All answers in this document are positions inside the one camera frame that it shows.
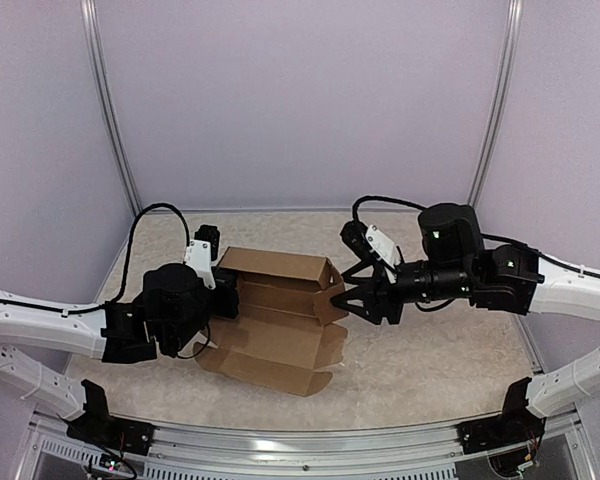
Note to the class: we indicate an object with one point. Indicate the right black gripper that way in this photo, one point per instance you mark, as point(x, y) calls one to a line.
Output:
point(374, 299)

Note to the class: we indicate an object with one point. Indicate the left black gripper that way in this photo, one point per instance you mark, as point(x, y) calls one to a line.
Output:
point(227, 280)

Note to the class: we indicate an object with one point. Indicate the brown cardboard box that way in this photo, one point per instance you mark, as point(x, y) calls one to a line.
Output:
point(286, 336)

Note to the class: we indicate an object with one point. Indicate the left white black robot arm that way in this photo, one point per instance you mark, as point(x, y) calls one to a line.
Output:
point(174, 305)

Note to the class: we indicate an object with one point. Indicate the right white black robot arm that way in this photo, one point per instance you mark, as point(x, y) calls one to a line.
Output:
point(489, 271)

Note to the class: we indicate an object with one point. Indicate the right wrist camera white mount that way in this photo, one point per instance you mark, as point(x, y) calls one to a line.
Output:
point(370, 242)

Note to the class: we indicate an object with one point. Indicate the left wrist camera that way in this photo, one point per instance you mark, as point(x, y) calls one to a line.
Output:
point(202, 253)

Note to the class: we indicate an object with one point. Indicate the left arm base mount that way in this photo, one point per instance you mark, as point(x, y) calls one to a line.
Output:
point(119, 434)

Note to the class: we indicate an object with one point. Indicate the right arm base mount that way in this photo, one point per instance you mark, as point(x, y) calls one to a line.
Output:
point(499, 431)

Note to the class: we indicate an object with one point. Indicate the front aluminium frame rail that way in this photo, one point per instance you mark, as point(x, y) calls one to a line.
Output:
point(425, 451)

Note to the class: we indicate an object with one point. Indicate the right aluminium corner post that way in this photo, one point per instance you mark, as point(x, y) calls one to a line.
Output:
point(498, 101)

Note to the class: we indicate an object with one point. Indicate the aluminium corner post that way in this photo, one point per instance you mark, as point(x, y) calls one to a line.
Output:
point(498, 101)
point(96, 55)

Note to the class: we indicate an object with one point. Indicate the left aluminium corner post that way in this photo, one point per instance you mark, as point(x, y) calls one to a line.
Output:
point(96, 55)

